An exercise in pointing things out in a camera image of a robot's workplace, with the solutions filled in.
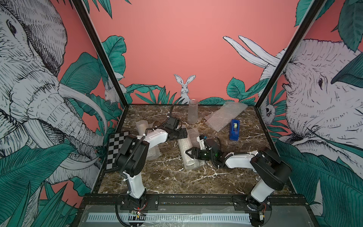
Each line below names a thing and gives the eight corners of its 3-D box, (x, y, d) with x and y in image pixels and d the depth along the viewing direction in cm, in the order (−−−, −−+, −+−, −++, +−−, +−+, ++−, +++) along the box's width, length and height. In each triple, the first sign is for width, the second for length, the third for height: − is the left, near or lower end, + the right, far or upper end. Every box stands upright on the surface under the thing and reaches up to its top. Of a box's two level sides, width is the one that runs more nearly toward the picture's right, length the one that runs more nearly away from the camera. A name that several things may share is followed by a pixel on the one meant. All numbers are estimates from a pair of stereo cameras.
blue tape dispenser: (229, 139, 102) (231, 133, 96) (230, 120, 114) (233, 114, 108) (236, 141, 101) (239, 135, 95) (237, 121, 113) (240, 115, 107)
